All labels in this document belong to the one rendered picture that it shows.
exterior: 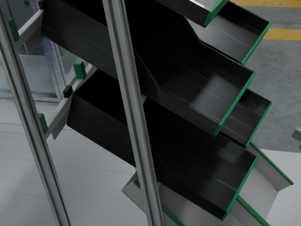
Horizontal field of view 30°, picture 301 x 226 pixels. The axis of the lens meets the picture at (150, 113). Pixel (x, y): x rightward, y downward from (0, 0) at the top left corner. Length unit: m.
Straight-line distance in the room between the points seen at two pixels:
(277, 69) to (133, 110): 2.66
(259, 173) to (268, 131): 1.75
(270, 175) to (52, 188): 0.46
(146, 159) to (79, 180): 0.69
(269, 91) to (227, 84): 2.37
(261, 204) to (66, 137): 0.68
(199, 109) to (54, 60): 0.94
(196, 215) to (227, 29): 0.32
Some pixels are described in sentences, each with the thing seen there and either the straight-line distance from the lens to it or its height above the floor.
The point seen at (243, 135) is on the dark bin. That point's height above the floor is 1.20.
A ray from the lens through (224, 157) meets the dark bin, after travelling 0.92.
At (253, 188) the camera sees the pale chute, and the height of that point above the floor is 1.03.
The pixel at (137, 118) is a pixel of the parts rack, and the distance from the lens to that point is 0.74.
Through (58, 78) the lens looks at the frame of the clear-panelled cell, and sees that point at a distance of 1.68.
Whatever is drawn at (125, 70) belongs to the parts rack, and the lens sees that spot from 0.70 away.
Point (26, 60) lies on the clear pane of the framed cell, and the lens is 1.72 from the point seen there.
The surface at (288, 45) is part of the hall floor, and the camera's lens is 3.60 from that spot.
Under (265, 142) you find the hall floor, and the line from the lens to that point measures 2.84.
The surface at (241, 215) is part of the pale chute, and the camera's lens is 1.03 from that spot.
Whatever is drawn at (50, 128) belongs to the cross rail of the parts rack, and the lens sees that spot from 0.89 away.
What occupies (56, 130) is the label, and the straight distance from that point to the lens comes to 0.93.
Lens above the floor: 1.81
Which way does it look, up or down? 36 degrees down
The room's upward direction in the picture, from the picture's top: 10 degrees counter-clockwise
